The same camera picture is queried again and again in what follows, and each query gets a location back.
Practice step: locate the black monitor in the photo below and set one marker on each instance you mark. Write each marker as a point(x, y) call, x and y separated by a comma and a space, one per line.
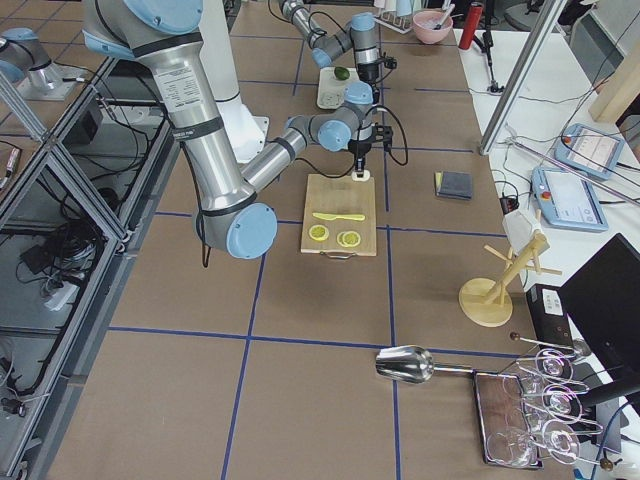
point(602, 300)

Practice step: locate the lemon slice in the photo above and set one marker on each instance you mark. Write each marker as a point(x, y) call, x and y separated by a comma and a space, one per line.
point(318, 232)
point(348, 239)

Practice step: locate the black tray with glasses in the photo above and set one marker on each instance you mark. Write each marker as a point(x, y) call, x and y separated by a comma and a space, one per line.
point(502, 424)

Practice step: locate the lower lemon slice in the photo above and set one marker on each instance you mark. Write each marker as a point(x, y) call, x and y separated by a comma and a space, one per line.
point(348, 239)

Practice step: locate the aluminium frame post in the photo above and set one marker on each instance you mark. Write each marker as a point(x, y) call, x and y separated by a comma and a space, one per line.
point(535, 41)

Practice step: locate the metal scoop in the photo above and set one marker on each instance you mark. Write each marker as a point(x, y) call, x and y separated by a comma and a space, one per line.
point(413, 364)

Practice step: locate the wooden cutting board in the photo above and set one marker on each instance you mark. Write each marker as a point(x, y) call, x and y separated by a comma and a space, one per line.
point(340, 196)

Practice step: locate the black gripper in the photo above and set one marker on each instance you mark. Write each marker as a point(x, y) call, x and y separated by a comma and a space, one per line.
point(359, 148)
point(367, 74)

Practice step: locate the blue teach pendant near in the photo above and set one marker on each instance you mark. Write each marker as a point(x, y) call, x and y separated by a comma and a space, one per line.
point(566, 201)

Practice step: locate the yellow plastic knife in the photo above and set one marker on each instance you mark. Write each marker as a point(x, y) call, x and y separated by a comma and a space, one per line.
point(334, 217)

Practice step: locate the wooden mug tree stand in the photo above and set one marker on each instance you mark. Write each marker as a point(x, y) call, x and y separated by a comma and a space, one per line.
point(485, 301)

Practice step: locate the upper lemon slice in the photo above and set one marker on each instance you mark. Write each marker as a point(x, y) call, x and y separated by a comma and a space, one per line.
point(318, 232)

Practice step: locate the green avocado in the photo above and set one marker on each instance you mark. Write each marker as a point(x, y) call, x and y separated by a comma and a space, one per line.
point(341, 73)

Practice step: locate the red bottle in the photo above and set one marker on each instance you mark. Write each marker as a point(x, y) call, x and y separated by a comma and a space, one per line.
point(470, 26)

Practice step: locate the blue teach pendant far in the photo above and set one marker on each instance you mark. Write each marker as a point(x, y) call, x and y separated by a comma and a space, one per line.
point(590, 150)

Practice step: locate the blue teach pendant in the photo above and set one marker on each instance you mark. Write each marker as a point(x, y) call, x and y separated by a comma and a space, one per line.
point(566, 201)
point(590, 150)

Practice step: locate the pink bowl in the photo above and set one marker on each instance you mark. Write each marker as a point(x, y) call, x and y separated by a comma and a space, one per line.
point(429, 27)

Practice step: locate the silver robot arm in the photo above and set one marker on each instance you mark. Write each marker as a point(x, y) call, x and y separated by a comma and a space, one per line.
point(186, 47)
point(357, 36)

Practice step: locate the grey folded cloth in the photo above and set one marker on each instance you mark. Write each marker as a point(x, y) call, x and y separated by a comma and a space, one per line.
point(455, 185)

